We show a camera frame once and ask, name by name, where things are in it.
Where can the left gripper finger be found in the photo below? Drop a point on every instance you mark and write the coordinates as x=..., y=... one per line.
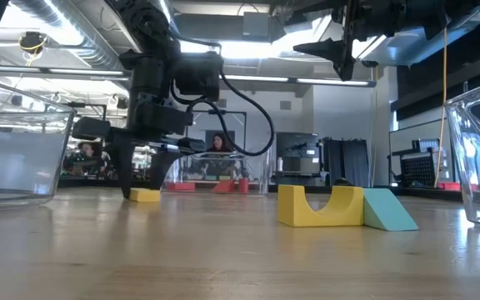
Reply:
x=124, y=158
x=161, y=162

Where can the yellow arch foam block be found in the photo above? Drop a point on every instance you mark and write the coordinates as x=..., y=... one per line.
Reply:
x=292, y=208

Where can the grey wall speaker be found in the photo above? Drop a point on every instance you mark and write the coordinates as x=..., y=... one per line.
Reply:
x=285, y=105

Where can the white bottle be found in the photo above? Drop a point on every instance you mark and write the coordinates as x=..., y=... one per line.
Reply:
x=280, y=164

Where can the red storage bins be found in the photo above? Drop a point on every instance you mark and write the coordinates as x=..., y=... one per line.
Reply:
x=450, y=186

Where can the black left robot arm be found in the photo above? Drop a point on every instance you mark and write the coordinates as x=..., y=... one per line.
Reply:
x=152, y=25

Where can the clear plastic bin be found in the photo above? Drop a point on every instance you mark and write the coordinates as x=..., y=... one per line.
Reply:
x=461, y=158
x=23, y=166
x=256, y=171

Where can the grey ceiling box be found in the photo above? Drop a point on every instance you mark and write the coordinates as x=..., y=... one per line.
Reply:
x=256, y=23

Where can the black perforated cart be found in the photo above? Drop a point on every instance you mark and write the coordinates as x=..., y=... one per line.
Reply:
x=417, y=168

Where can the dark curtain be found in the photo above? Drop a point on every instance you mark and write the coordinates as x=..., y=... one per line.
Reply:
x=348, y=162

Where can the long ceiling light bar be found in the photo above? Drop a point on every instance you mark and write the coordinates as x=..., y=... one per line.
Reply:
x=265, y=78

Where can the yellow rectangular foam block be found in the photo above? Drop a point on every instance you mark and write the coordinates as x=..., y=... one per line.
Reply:
x=144, y=196

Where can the red half-cylinder foam block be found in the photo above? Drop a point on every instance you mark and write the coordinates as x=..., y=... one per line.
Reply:
x=243, y=186

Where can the black frame stand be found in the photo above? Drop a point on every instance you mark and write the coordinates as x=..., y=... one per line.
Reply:
x=236, y=111

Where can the red wedge foam block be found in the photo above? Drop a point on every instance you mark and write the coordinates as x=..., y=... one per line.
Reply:
x=225, y=187

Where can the person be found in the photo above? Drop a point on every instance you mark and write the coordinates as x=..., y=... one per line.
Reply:
x=221, y=143
x=85, y=152

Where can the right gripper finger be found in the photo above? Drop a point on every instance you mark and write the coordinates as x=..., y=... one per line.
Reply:
x=331, y=54
x=331, y=45

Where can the whiteboard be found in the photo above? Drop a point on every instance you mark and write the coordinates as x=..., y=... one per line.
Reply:
x=402, y=133

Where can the teal wedge foam block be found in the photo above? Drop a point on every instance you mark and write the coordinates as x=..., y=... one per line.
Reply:
x=383, y=214

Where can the small teal block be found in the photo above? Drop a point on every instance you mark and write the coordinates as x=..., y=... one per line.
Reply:
x=211, y=177

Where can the ribbed silver air duct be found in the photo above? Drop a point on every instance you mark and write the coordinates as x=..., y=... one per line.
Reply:
x=77, y=37

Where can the large metal ceiling duct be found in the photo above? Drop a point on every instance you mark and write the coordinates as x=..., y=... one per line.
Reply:
x=411, y=50

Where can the small yellow block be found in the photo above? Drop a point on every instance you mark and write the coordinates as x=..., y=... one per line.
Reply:
x=225, y=177

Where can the black cabinet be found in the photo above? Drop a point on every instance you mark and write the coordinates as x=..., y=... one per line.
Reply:
x=290, y=141

